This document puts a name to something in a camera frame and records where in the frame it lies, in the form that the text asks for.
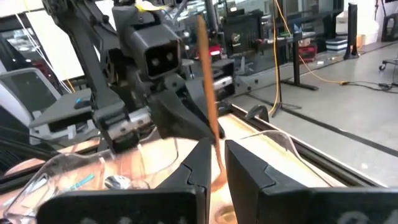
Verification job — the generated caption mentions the red toolbox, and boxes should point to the red toolbox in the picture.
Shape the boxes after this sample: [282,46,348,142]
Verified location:
[298,45,318,62]

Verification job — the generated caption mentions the black computer tower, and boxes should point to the black computer tower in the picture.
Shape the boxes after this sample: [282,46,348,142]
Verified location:
[223,14,264,57]

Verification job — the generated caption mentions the black computer mouse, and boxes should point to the black computer mouse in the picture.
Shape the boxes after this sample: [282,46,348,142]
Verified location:
[73,96,93,110]

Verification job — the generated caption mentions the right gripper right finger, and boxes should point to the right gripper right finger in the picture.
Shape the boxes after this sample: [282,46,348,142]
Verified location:
[225,139,398,224]

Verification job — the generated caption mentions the white-framed office chair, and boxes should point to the white-framed office chair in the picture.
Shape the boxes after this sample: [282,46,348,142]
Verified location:
[0,67,63,128]

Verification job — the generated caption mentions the black tripod stand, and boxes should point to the black tripod stand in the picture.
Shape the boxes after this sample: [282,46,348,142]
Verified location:
[269,0,302,118]

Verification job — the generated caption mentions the striped storage boxes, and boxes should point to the striped storage boxes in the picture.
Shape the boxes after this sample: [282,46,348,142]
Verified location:
[325,37,348,53]

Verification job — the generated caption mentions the black frame clamp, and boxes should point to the black frame clamp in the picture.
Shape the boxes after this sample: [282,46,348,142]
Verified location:
[245,104,270,123]

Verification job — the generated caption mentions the narrow clear plastic bin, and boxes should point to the narrow clear plastic bin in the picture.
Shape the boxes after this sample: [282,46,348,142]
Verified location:
[2,136,180,224]

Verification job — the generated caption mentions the grey desk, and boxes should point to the grey desk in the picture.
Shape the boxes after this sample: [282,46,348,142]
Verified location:
[29,88,94,129]

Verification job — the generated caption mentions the black standing desk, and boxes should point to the black standing desk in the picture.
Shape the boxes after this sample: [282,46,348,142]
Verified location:
[281,29,320,91]

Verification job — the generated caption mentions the wide clear plastic bin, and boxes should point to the wide clear plastic bin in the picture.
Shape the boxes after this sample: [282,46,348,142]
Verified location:
[136,129,335,224]

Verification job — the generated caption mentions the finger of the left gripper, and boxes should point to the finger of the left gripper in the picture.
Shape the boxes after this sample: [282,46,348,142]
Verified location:
[189,80,214,131]
[149,90,218,142]

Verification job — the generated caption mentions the yellow power cable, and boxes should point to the yellow power cable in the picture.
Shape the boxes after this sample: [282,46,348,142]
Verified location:
[272,0,351,116]

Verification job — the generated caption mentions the yellow tag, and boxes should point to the yellow tag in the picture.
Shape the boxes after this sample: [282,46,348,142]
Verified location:
[136,0,167,12]

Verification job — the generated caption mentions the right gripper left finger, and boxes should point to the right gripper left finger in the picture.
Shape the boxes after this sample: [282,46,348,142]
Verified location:
[37,139,213,224]

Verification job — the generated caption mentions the black pillar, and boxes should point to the black pillar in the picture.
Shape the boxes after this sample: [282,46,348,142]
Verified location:
[343,2,361,60]

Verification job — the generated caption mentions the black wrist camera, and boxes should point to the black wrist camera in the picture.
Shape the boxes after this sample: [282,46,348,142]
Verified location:
[130,27,183,81]

